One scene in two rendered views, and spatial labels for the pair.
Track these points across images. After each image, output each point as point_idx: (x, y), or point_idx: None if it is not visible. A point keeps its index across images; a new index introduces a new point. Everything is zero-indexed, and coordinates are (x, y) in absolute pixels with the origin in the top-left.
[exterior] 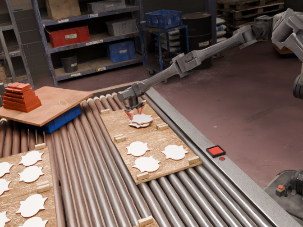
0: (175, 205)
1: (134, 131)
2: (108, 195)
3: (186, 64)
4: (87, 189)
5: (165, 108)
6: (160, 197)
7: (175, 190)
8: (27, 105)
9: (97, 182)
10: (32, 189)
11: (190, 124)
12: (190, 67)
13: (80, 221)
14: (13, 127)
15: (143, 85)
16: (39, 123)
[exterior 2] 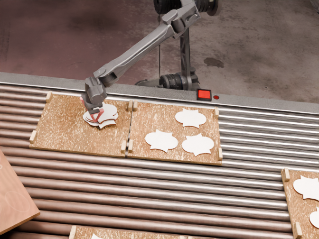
0: (262, 151)
1: (117, 130)
2: (222, 193)
3: (187, 21)
4: (204, 206)
5: (77, 87)
6: (248, 156)
7: None
8: None
9: (197, 194)
10: None
11: (135, 86)
12: (191, 23)
13: (252, 226)
14: None
15: (122, 68)
16: (37, 211)
